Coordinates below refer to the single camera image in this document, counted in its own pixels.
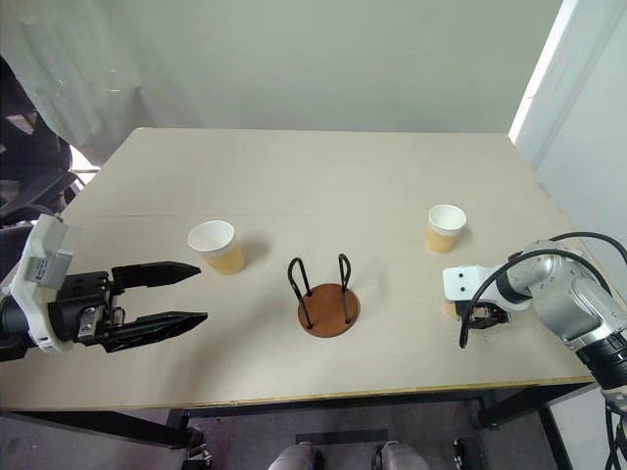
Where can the black metal table frame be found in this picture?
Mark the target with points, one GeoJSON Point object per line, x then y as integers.
{"type": "Point", "coordinates": [294, 400]}

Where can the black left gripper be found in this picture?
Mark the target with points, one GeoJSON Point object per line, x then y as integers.
{"type": "Point", "coordinates": [73, 308]}

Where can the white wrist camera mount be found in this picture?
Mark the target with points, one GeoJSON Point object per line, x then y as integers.
{"type": "Point", "coordinates": [465, 284]}
{"type": "Point", "coordinates": [46, 254]}

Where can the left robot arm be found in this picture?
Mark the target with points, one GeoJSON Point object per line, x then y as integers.
{"type": "Point", "coordinates": [14, 318]}

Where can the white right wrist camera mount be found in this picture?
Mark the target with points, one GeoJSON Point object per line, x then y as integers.
{"type": "Point", "coordinates": [465, 284]}

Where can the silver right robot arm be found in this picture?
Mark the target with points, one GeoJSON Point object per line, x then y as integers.
{"type": "Point", "coordinates": [573, 298]}

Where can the black office chair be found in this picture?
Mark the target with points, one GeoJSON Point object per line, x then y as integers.
{"type": "Point", "coordinates": [29, 161]}

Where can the tan paper cup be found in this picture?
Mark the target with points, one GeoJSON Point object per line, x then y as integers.
{"type": "Point", "coordinates": [443, 230]}
{"type": "Point", "coordinates": [220, 252]}

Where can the grey rounded shape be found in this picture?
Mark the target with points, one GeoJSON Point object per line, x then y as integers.
{"type": "Point", "coordinates": [294, 457]}
{"type": "Point", "coordinates": [396, 456]}

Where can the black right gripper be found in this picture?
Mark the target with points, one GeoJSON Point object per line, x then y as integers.
{"type": "Point", "coordinates": [482, 320]}

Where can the black thin stand legs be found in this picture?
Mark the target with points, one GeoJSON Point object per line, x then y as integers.
{"type": "Point", "coordinates": [616, 436]}

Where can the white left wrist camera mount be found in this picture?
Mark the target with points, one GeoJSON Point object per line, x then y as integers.
{"type": "Point", "coordinates": [46, 254]}

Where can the translucent plastic curtain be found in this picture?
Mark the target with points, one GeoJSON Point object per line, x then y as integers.
{"type": "Point", "coordinates": [78, 63]}

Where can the black floor mat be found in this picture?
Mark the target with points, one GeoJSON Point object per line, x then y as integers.
{"type": "Point", "coordinates": [341, 437]}

